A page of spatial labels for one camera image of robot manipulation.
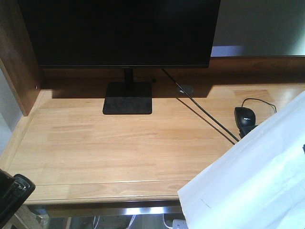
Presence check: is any white paper sheet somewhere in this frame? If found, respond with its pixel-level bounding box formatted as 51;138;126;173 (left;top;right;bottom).
178;93;305;229

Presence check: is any black orange stapler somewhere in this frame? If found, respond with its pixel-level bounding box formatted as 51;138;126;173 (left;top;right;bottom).
0;170;35;229

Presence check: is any black computer monitor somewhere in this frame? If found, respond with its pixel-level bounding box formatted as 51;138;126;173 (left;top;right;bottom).
18;0;221;115

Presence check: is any black computer mouse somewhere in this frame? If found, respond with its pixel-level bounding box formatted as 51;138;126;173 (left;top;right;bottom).
234;107;257;138

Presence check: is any white power strip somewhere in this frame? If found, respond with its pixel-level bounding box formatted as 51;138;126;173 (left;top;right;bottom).
172;219;188;229

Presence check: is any grey desk cable grommet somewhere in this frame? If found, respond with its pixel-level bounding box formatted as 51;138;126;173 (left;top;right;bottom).
177;84;194;94

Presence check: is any black monitor cable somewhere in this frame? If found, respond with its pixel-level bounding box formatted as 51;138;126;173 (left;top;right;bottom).
161;68;240;145

